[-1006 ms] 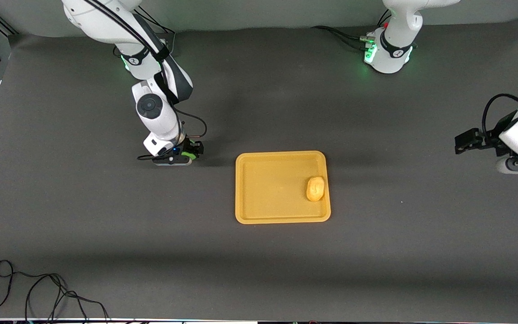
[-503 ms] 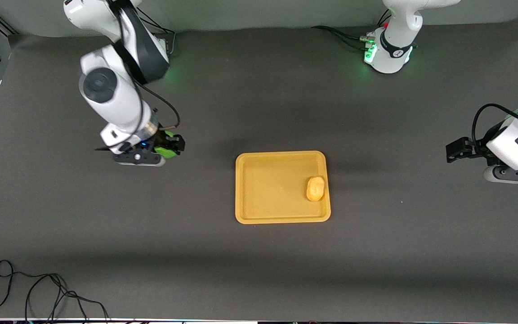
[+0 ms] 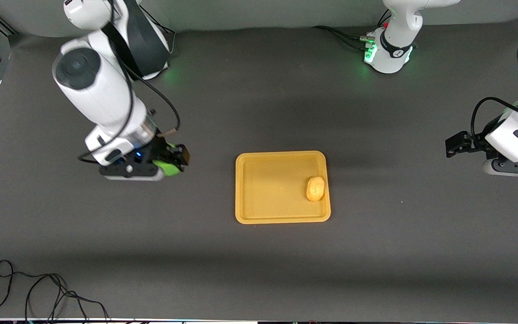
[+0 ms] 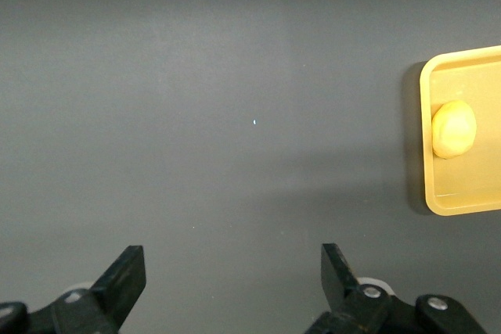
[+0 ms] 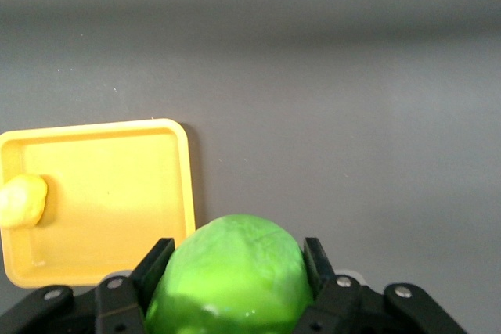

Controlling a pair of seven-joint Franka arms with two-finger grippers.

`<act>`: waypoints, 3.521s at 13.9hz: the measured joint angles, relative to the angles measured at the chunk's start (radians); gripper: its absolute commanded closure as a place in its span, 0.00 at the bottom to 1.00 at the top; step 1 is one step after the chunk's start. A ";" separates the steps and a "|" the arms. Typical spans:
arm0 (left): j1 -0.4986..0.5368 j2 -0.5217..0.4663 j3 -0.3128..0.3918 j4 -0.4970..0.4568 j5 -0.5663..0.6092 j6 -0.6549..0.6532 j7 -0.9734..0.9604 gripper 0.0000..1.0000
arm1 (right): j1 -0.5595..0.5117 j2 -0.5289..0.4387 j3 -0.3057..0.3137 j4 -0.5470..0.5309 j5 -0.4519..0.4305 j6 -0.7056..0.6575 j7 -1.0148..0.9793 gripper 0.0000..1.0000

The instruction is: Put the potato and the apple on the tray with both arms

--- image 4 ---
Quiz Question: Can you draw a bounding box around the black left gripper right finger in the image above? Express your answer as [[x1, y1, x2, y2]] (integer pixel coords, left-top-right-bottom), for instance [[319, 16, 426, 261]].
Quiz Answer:
[[305, 242, 488, 334]]

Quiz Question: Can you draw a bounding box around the yellow potato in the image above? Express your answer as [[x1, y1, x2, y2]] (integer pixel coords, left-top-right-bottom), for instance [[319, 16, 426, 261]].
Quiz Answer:
[[431, 99, 478, 160]]

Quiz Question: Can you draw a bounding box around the yellow plastic tray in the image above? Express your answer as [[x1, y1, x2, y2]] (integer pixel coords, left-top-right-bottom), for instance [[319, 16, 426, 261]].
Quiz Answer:
[[419, 45, 501, 217]]

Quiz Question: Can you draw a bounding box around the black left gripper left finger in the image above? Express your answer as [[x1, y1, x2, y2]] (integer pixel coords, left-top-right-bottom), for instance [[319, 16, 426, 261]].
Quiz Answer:
[[0, 245, 147, 334]]

